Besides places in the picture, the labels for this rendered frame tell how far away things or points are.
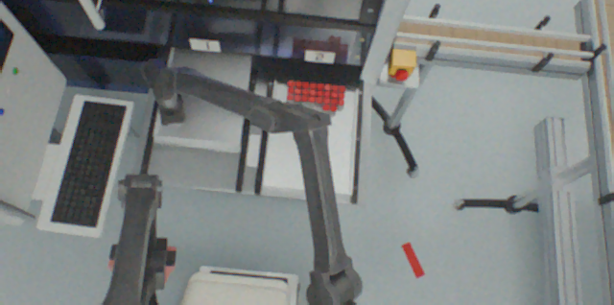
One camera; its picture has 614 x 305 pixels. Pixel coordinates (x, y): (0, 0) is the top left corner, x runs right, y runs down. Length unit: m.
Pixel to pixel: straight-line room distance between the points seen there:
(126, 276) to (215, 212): 1.60
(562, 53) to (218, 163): 1.14
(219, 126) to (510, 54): 0.96
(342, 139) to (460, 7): 1.59
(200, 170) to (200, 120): 0.16
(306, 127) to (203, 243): 1.48
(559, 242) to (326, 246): 1.19
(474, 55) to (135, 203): 1.18
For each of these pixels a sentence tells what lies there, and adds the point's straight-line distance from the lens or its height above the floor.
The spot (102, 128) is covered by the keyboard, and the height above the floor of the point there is 0.82.
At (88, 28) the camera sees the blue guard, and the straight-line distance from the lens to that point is 1.69.
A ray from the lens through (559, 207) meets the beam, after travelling 2.18.
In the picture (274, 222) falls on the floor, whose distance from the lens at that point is 2.47.
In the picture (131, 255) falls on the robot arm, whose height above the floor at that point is 1.51.
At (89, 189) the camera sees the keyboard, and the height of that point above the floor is 0.83.
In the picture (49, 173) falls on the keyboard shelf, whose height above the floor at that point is 0.80.
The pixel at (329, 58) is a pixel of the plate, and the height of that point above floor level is 1.02.
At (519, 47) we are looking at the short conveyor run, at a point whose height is 0.97.
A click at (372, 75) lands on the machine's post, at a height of 0.94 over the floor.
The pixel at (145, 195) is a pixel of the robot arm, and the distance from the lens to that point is 1.08.
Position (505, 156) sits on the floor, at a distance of 2.77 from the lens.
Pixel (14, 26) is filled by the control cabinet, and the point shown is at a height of 1.18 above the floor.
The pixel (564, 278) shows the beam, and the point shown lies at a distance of 2.14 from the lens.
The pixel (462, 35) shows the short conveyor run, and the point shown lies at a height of 0.93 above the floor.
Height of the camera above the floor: 2.42
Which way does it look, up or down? 70 degrees down
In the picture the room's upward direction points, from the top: 8 degrees clockwise
